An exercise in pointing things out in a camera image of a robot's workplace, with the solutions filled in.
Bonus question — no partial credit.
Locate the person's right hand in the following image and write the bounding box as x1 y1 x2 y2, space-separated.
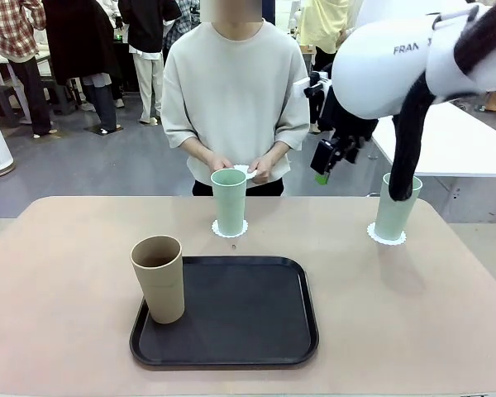
208 153 236 173

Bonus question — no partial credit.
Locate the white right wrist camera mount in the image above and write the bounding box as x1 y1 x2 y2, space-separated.
293 70 334 100

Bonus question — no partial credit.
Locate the person in black coat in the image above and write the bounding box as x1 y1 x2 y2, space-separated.
41 0 123 133

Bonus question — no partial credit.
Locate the green tall cup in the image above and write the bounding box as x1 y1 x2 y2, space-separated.
374 172 423 241
210 168 248 236

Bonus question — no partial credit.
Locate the white paper coaster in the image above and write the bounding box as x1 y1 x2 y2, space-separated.
232 164 260 182
212 219 250 239
366 222 408 246

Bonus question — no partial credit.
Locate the person in yellow jacket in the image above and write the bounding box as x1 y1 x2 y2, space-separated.
299 0 351 55

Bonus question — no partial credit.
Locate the person wearing sandals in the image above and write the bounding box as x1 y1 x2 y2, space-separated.
474 90 496 115

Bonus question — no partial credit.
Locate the black plastic stool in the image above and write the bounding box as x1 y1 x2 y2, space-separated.
0 84 21 127

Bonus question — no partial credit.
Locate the black braided cable sleeve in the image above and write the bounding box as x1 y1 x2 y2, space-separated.
388 2 496 203

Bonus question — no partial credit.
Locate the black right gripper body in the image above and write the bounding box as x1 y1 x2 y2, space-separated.
318 88 379 144

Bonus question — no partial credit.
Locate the white table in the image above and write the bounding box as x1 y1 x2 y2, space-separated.
370 101 496 179

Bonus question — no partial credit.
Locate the person in beige sweater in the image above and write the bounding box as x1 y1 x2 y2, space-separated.
160 0 311 198

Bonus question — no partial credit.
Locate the person's left forearm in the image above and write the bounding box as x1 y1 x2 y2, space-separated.
264 141 290 165

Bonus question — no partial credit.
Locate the person's right forearm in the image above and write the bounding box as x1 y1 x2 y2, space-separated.
177 137 218 165

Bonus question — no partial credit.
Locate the brown tall cup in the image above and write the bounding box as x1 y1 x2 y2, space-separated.
131 235 186 325

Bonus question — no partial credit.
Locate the person's left hand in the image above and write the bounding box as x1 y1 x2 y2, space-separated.
250 155 276 184

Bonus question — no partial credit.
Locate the black plastic tray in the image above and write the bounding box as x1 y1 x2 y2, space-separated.
129 256 320 371

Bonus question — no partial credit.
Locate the person in white trousers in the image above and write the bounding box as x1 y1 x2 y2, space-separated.
118 0 183 125

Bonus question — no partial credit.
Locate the person in plaid shirt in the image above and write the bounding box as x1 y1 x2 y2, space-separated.
0 0 53 137

